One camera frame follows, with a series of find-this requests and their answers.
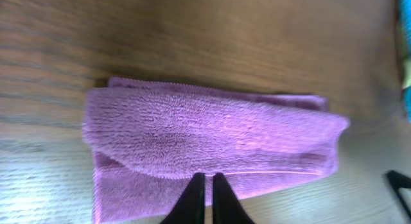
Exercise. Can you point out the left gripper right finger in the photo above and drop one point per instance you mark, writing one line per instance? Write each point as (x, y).
(226, 207)

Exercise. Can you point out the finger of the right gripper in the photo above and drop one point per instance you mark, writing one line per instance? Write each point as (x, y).
(398, 181)

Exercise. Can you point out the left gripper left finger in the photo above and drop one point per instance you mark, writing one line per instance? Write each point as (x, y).
(190, 207)

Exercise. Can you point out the purple microfiber cloth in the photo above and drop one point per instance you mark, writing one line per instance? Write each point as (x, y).
(149, 138)

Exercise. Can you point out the green cloth under blue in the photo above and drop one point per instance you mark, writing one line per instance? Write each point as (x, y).
(407, 73)

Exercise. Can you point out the crumpled blue cloth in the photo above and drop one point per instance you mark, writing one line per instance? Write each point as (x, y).
(403, 41)

